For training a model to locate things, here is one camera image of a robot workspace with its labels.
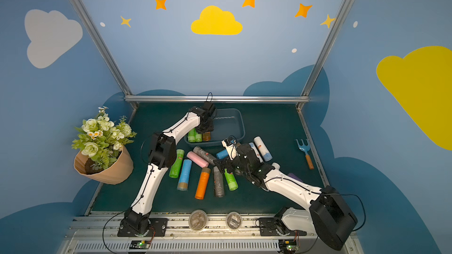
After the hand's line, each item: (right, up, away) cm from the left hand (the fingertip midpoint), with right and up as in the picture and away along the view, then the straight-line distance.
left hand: (211, 128), depth 105 cm
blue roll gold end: (+7, -14, -11) cm, 19 cm away
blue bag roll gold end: (-11, -26, -21) cm, 35 cm away
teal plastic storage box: (+10, +3, +6) cm, 12 cm away
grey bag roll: (+6, -26, -21) cm, 34 cm away
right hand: (+9, -12, -23) cm, 27 cm away
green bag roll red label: (-17, -21, -18) cm, 32 cm away
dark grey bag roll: (-3, -14, -12) cm, 19 cm away
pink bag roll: (-6, -17, -12) cm, 21 cm away
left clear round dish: (-2, -37, -33) cm, 50 cm away
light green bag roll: (-7, -6, -4) cm, 10 cm away
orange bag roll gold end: (-2, -5, -4) cm, 7 cm away
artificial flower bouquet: (-42, -5, -34) cm, 55 cm away
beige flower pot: (-38, -19, -30) cm, 52 cm away
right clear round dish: (+13, -37, -33) cm, 52 cm away
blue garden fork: (+55, -11, -6) cm, 56 cm away
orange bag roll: (-2, -27, -19) cm, 34 cm away
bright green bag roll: (+12, -26, -19) cm, 34 cm away
